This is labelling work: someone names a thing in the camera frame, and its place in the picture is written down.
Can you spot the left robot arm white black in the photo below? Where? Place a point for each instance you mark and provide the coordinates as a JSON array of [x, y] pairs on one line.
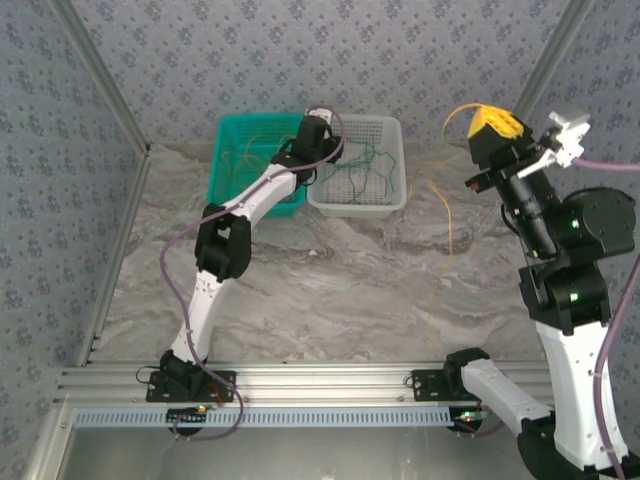
[[200, 320]]

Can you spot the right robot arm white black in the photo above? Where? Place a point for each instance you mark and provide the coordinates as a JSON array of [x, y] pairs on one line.
[[575, 375]]

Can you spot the teal plastic basket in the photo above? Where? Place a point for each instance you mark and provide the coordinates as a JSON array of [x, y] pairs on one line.
[[250, 120]]

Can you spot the white plastic basket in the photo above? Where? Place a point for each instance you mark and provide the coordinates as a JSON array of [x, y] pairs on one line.
[[360, 209]]

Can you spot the aluminium frame post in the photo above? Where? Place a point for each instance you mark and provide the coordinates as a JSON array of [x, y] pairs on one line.
[[555, 50], [102, 75]]

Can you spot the aluminium side rail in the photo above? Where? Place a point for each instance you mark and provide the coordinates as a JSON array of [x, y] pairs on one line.
[[114, 260]]

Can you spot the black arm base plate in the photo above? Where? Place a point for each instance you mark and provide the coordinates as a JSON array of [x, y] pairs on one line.
[[425, 385], [225, 377]]

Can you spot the black controller bracket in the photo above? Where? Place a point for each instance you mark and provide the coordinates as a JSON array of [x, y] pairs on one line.
[[470, 424], [187, 425]]

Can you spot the aluminium mounting rail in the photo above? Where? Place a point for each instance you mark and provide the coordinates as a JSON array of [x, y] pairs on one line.
[[325, 382]]

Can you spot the aluminium frame leg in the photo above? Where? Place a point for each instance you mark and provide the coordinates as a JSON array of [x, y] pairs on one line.
[[47, 445]]

